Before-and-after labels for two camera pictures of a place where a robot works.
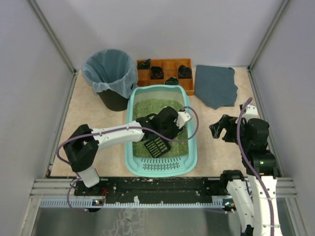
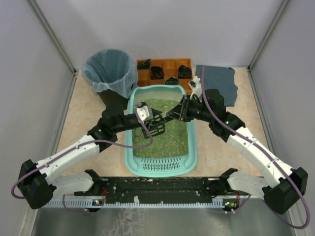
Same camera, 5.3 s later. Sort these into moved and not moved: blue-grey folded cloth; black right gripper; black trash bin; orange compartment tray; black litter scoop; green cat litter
Moved: black right gripper; black litter scoop
Not moved: black trash bin; orange compartment tray; green cat litter; blue-grey folded cloth
